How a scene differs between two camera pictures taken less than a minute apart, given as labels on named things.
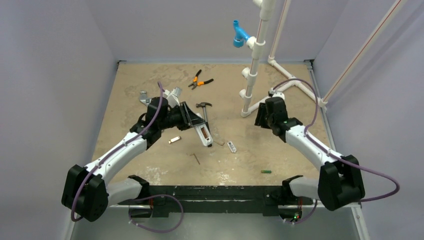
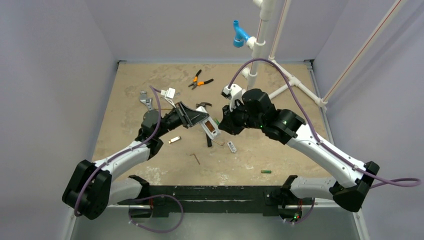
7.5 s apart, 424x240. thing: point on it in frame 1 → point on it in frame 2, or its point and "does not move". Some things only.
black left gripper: (188, 118) does not move
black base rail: (158, 201) does not move
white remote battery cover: (232, 146) does not move
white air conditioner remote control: (203, 132) → (209, 125)
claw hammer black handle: (203, 104) does not move
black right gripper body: (261, 115) → (228, 120)
